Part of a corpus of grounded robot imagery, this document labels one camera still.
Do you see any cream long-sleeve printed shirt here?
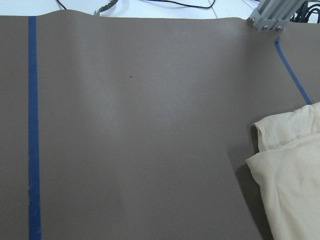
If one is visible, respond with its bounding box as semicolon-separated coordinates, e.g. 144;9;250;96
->
246;103;320;240

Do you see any aluminium frame post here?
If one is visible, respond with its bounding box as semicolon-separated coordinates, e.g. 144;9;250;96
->
247;0;305;31

